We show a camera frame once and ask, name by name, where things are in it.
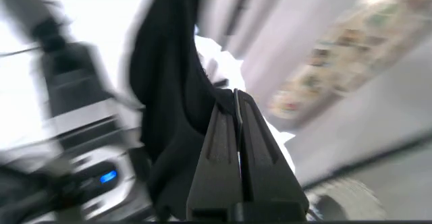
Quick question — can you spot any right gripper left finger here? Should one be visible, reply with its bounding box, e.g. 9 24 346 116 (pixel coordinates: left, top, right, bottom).
186 102 244 222

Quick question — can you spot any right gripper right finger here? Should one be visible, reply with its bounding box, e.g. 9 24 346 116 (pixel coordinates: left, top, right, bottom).
233 88 310 222

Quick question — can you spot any black garment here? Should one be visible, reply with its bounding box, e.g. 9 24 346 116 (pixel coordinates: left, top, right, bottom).
128 0 237 222

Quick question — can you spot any cream printed garment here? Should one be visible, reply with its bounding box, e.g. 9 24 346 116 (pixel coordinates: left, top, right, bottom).
268 0 432 122

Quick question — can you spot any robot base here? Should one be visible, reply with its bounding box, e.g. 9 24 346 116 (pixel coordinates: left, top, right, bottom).
0 0 155 223

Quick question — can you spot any white laundry basket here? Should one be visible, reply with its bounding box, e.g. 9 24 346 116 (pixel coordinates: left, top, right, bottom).
308 177 387 222

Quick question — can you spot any white curtain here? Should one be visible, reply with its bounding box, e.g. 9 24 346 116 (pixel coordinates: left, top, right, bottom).
194 0 432 188

